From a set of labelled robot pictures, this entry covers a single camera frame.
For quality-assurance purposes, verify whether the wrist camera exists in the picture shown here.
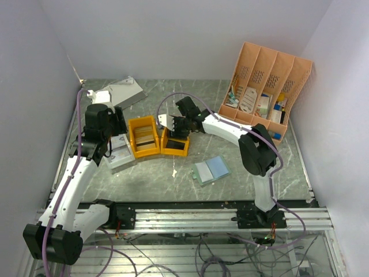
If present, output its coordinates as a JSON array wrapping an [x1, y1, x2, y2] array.
[[158, 114, 175, 131], [87, 90, 114, 109]]

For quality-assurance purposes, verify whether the white bin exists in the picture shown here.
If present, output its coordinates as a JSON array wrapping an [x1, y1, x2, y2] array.
[[103, 134, 135, 170]]

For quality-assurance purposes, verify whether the gold cards stack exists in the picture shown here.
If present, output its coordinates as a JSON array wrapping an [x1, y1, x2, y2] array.
[[134, 126, 156, 151]]

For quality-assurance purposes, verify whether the grey white booklet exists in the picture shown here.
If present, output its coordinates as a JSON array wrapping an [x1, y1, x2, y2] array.
[[101, 76, 147, 109]]

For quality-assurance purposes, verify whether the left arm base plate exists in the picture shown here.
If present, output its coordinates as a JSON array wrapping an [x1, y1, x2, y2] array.
[[93, 199, 136, 230]]

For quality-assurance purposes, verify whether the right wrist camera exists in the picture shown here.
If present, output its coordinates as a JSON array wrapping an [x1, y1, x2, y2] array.
[[158, 114, 175, 131]]

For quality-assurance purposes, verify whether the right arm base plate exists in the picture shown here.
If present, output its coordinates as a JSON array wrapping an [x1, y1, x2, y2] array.
[[231, 209, 287, 229]]

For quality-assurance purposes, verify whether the aluminium rail frame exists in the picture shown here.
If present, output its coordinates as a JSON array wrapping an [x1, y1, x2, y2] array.
[[17, 206, 347, 277]]

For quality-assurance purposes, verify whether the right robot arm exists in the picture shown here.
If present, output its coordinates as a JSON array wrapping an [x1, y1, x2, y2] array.
[[170, 96, 278, 229]]

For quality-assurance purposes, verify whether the red white box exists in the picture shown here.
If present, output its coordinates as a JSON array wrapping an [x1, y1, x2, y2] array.
[[255, 94, 272, 117]]

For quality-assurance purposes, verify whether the blue white box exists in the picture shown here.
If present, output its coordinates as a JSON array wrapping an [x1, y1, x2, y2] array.
[[270, 98, 288, 124]]

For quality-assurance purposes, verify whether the silver VIP cards stack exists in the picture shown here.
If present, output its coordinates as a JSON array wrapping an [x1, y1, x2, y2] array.
[[111, 134, 130, 162]]

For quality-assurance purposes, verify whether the black cards stack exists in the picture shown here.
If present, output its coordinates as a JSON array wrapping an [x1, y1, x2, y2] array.
[[165, 140, 186, 150]]

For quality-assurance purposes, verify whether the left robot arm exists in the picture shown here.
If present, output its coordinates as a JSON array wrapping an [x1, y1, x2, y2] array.
[[22, 104, 127, 265]]

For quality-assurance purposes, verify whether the white oval paint palette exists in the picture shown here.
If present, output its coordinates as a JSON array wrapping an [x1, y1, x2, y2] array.
[[239, 87, 258, 113]]

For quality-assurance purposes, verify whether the yellow bin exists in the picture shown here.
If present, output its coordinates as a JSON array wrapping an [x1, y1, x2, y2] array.
[[128, 115, 160, 159], [160, 128, 190, 157]]

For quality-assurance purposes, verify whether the orange file organizer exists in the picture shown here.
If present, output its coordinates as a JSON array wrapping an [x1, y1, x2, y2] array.
[[219, 42, 313, 145]]

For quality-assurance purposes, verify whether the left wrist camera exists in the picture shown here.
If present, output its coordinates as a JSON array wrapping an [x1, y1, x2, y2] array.
[[87, 90, 114, 109]]

